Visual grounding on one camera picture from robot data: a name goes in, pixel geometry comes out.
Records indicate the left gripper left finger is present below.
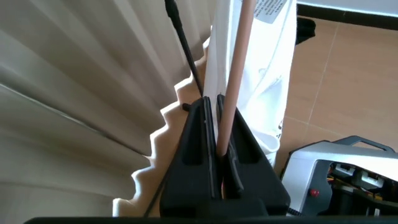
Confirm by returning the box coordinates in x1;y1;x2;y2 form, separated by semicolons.
160;96;218;218

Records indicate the white printed t-shirt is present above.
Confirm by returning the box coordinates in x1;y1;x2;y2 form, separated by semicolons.
202;0;299;167

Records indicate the pink clothes hanger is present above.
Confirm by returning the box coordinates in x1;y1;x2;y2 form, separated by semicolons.
216;0;257;200

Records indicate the black garment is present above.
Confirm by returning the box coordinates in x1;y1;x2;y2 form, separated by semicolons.
295;17;317;45

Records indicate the beige curtain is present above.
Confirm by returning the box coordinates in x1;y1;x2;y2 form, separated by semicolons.
0;0;218;224

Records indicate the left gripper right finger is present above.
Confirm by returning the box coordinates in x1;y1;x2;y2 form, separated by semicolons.
216;94;292;217

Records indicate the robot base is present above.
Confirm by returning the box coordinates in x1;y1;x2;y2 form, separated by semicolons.
281;135;398;218

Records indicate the black clothes rack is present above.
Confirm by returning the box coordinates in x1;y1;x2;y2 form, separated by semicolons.
142;0;205;218

